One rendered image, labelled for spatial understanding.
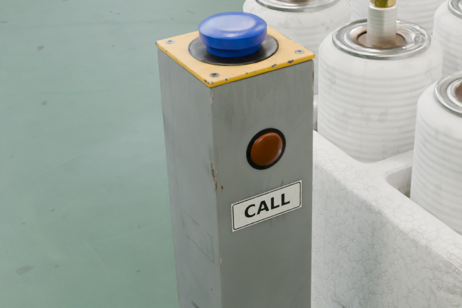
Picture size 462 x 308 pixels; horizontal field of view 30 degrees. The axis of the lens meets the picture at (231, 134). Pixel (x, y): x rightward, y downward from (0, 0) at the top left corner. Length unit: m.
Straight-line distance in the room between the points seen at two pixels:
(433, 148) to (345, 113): 0.10
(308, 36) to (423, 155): 0.18
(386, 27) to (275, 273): 0.22
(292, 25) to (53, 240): 0.35
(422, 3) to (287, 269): 0.33
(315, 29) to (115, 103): 0.48
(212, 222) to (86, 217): 0.42
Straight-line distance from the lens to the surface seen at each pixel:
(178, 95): 0.51
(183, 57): 0.50
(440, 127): 0.58
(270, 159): 0.51
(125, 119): 1.11
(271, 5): 0.74
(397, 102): 0.65
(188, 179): 0.53
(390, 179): 0.65
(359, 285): 0.66
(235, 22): 0.50
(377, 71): 0.64
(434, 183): 0.60
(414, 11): 0.80
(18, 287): 0.85
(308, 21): 0.73
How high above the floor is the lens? 0.52
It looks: 29 degrees down
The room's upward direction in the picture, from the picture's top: 2 degrees counter-clockwise
